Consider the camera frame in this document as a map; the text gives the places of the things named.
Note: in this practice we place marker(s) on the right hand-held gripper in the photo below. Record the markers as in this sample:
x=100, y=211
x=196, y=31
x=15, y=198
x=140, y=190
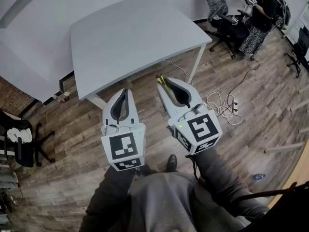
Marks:
x=198, y=129

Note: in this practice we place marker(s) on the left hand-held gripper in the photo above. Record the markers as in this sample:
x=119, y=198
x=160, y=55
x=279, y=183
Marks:
x=123, y=146

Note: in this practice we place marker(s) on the person's right forearm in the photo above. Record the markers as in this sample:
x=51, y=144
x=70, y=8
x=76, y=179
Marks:
x=222, y=178

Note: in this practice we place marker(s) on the person's left forearm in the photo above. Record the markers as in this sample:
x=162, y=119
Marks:
x=108, y=197

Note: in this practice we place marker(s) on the white table leg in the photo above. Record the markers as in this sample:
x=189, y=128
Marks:
x=196, y=62
x=96, y=101

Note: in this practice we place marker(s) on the small clutter under table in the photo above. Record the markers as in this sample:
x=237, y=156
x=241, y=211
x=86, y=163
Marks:
x=61, y=97

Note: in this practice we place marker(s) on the person's black shoe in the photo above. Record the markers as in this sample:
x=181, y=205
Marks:
x=172, y=163

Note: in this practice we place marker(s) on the black office chair plastic-wrapped back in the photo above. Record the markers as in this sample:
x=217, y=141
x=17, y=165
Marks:
x=224, y=25

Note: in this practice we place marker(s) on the white gripper on chair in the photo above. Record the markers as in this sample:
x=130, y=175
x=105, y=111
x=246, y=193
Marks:
x=235, y=20

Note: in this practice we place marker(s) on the person's grey top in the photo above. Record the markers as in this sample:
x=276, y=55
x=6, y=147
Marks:
x=164, y=202

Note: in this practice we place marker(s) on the white cloth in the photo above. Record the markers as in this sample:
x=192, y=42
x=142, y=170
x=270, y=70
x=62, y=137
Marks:
x=20, y=134

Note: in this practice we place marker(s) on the black office chair with cloth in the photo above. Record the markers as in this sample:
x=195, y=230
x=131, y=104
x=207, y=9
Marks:
x=24, y=151

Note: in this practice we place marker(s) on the plastic water bottle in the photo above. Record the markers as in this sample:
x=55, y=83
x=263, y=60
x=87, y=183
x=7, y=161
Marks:
x=259, y=176

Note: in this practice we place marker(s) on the white metal bar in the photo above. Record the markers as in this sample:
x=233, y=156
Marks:
x=285, y=148

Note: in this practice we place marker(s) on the black mesh office chair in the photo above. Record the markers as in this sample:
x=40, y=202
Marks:
x=300, y=49

